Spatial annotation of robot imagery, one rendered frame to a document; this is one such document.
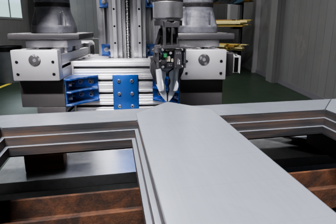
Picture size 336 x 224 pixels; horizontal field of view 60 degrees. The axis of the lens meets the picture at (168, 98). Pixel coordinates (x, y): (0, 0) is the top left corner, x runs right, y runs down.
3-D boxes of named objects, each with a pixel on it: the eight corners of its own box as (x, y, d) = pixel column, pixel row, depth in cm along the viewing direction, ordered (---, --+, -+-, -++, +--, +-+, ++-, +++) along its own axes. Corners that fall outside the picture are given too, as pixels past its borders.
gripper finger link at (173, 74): (170, 105, 75) (170, 69, 73) (166, 100, 81) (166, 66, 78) (182, 105, 75) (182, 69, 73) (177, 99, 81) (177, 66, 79)
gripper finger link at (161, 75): (158, 106, 74) (158, 70, 72) (155, 100, 80) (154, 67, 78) (170, 105, 75) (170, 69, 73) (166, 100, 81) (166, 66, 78)
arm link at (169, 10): (150, 3, 75) (181, 3, 76) (151, 21, 76) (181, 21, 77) (155, 0, 68) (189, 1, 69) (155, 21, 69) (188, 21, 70)
